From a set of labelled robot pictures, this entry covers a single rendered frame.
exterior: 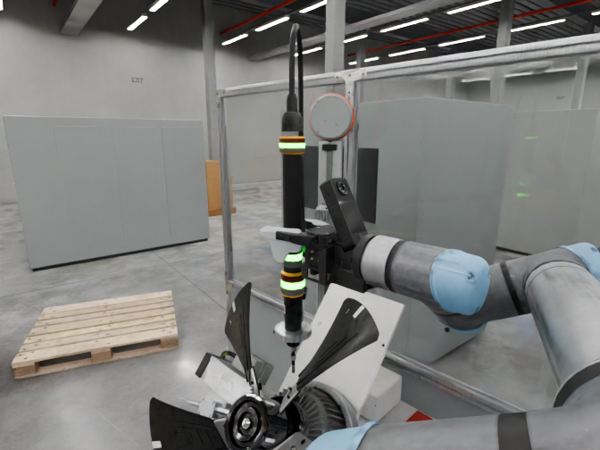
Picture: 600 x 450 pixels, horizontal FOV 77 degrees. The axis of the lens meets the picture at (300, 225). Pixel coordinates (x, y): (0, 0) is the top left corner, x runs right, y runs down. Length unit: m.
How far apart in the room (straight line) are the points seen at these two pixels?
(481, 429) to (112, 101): 12.88
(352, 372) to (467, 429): 0.88
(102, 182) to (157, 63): 7.85
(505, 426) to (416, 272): 0.29
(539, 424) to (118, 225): 6.15
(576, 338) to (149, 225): 6.19
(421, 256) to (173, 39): 13.46
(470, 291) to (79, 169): 5.82
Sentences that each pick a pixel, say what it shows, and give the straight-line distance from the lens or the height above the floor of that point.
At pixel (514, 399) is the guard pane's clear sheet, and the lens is 1.43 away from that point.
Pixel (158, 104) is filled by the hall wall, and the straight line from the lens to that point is 13.31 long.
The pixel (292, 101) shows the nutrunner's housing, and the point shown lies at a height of 1.88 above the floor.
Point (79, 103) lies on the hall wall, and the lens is 12.81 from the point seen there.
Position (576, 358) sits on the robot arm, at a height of 1.67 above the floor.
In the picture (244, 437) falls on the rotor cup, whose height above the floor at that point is 1.20.
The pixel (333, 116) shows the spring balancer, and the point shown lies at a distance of 1.33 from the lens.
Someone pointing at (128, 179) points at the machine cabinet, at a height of 1.18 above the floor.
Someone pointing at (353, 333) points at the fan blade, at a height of 1.41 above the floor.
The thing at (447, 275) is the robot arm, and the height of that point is 1.66.
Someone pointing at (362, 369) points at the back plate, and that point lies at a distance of 1.10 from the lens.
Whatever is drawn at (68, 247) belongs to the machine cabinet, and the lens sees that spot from 6.23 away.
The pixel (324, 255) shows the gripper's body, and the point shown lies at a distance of 0.58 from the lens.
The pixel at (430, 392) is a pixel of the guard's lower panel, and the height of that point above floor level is 0.92.
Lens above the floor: 1.82
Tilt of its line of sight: 14 degrees down
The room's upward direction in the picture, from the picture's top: straight up
